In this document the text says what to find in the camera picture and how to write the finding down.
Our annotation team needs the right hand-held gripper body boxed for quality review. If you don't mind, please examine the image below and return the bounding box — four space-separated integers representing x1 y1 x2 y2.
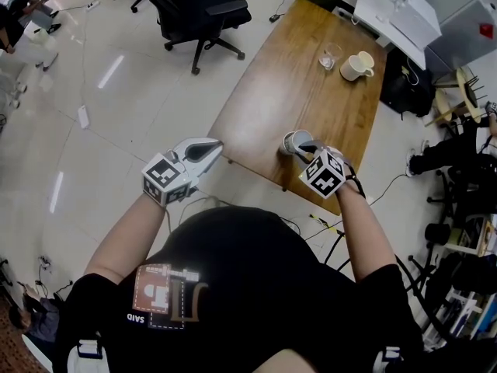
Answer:
298 145 347 200

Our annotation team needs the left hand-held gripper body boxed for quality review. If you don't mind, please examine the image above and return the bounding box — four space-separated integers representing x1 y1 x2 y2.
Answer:
141 149 200 208

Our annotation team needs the cream mug cup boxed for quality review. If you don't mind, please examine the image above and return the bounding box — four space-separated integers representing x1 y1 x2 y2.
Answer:
339 51 376 82

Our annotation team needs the clear glass cup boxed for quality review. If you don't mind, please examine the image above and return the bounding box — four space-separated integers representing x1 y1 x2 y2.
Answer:
318 42 344 71

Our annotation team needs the person's left forearm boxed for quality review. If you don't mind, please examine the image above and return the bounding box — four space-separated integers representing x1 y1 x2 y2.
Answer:
82 191 169 286

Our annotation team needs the person's right forearm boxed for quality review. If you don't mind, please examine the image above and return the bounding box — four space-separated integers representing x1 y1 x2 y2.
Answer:
335 180 398 284

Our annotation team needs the black backpack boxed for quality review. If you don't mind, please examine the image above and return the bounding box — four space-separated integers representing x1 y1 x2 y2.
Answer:
379 46 436 119

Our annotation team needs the person's black printed t-shirt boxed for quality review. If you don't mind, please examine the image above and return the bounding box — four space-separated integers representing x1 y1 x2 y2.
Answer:
53 205 425 373

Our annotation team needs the white box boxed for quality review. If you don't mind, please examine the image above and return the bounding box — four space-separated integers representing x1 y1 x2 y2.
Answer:
352 0 443 70

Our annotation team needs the wooden stool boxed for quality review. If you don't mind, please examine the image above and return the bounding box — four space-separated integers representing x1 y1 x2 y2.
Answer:
424 65 487 128

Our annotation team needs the white shelf rack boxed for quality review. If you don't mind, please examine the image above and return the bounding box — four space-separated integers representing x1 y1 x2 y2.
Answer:
422 214 497 343

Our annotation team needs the grey cabinet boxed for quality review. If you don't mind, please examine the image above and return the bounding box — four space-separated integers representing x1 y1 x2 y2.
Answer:
422 0 497 75

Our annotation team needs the black floor cable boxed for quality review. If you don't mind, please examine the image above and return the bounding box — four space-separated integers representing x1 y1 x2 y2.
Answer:
304 173 408 242

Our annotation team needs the white harness strap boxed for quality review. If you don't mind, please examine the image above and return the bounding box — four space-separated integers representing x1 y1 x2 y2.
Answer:
66 337 105 373
373 345 404 373

